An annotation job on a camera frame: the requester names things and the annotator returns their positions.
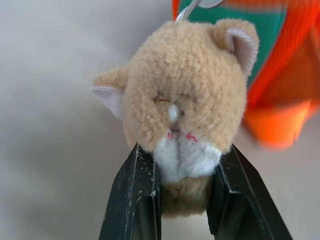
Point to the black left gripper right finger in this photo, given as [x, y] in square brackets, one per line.
[247, 200]

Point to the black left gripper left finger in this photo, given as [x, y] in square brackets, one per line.
[130, 195]

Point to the orange and teal backpack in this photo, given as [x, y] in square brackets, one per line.
[280, 65]

